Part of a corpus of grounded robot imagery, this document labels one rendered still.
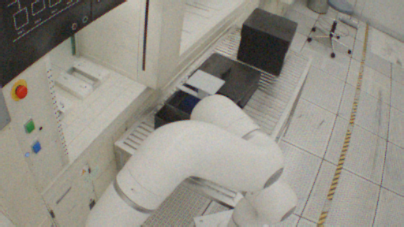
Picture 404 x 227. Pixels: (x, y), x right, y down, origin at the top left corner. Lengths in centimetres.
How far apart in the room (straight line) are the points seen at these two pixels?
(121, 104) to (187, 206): 94
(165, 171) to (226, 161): 11
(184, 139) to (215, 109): 15
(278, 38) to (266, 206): 117
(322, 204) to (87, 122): 171
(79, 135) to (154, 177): 97
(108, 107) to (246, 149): 107
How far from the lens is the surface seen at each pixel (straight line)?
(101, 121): 155
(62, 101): 163
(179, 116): 145
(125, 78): 176
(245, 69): 191
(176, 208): 229
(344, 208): 264
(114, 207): 61
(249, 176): 63
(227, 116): 68
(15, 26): 93
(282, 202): 100
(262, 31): 199
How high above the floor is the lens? 197
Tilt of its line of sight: 44 degrees down
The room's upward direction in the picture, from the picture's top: 10 degrees clockwise
